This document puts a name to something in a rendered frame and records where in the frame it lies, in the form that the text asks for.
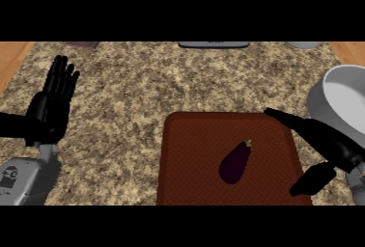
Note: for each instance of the purple eggplant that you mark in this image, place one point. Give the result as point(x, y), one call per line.
point(235, 160)

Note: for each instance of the dark purple object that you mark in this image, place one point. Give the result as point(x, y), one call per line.
point(83, 44)

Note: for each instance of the grey pot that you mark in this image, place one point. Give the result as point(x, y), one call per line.
point(340, 99)

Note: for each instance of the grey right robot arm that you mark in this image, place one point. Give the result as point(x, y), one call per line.
point(356, 180)

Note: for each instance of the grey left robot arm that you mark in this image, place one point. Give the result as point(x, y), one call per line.
point(25, 180)

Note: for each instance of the grey round object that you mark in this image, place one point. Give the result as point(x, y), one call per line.
point(303, 44)

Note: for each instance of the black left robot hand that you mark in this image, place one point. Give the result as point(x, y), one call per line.
point(47, 109)

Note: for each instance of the grey flat appliance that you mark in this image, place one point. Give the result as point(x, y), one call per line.
point(213, 44)

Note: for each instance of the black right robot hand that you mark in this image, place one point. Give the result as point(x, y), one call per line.
point(328, 141)

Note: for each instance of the dark red tray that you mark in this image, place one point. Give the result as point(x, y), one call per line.
point(231, 159)

